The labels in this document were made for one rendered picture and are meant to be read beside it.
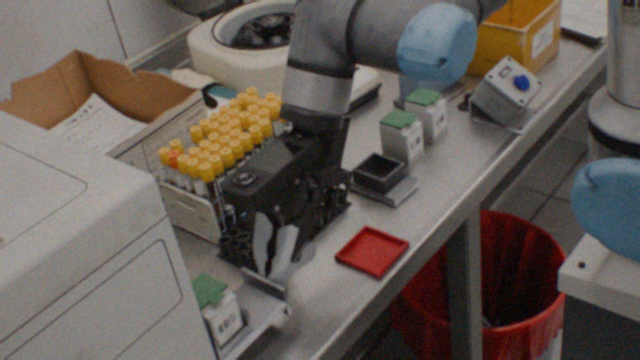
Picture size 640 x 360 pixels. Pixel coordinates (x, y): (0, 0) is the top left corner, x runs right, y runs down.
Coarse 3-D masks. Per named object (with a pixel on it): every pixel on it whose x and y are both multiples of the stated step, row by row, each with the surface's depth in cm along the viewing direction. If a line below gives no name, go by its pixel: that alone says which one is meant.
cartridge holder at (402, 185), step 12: (372, 156) 105; (384, 156) 104; (360, 168) 104; (372, 168) 106; (384, 168) 106; (396, 168) 102; (360, 180) 103; (372, 180) 101; (384, 180) 100; (396, 180) 102; (408, 180) 103; (360, 192) 104; (372, 192) 102; (384, 192) 101; (396, 192) 101; (408, 192) 102; (396, 204) 101
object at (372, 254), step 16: (352, 240) 96; (368, 240) 96; (384, 240) 96; (400, 240) 95; (336, 256) 94; (352, 256) 94; (368, 256) 94; (384, 256) 93; (400, 256) 93; (368, 272) 91; (384, 272) 91
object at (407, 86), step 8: (400, 80) 117; (408, 80) 116; (400, 88) 118; (408, 88) 117; (416, 88) 116; (432, 88) 118; (440, 88) 120; (448, 88) 121; (456, 88) 121; (464, 88) 122; (400, 96) 119; (448, 96) 120; (400, 104) 120
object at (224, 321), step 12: (228, 288) 78; (228, 300) 78; (204, 312) 76; (216, 312) 77; (228, 312) 78; (240, 312) 80; (216, 324) 77; (228, 324) 79; (240, 324) 80; (216, 336) 78; (228, 336) 79
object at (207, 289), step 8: (192, 280) 79; (200, 280) 79; (208, 280) 79; (216, 280) 79; (192, 288) 78; (200, 288) 78; (208, 288) 78; (216, 288) 78; (224, 288) 78; (200, 296) 77; (208, 296) 77; (216, 296) 77; (200, 304) 76
